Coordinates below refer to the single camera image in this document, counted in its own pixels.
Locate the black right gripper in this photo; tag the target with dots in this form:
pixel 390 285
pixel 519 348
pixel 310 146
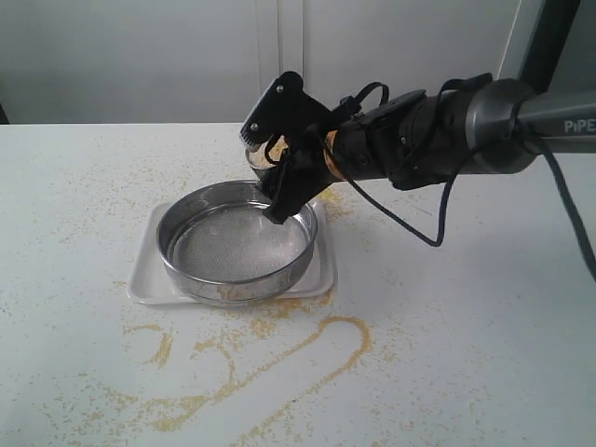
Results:
pixel 306 167

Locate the stainless steel cup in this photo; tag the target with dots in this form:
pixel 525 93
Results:
pixel 262 160

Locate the round stainless steel sieve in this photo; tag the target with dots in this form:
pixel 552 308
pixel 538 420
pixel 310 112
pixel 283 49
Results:
pixel 219 248

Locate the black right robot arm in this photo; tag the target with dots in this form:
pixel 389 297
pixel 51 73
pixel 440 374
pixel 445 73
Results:
pixel 479 125

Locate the white cabinet door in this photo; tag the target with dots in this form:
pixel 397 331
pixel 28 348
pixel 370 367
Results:
pixel 339 46

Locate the white rectangular plastic tray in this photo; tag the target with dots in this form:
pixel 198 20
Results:
pixel 149 282

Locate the wrist camera with heatsink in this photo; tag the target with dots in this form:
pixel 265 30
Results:
pixel 259 124

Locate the dark vertical door frame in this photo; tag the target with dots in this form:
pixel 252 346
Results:
pixel 552 28

